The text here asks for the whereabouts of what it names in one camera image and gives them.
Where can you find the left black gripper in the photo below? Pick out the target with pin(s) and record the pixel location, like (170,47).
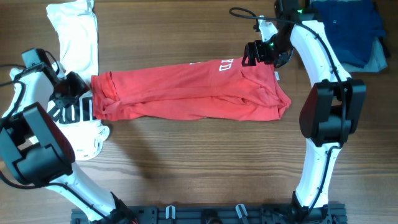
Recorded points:
(80,88)

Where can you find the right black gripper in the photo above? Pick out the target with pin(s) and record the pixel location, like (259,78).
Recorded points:
(257,45)

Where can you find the red t-shirt white print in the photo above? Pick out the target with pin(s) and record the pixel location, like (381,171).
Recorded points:
(213,89)

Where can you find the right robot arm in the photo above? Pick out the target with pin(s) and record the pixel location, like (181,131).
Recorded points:
(329,115)

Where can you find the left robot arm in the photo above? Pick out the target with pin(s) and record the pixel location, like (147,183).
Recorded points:
(35,150)

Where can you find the white t-shirt black logo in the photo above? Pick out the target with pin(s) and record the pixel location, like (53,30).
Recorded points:
(77,28)

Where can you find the folded navy blue shirt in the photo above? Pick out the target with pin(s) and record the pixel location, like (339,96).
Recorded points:
(351,27)

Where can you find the folded light grey garment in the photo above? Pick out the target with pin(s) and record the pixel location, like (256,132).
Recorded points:
(377,61)

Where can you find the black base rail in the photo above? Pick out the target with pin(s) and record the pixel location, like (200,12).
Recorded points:
(205,214)

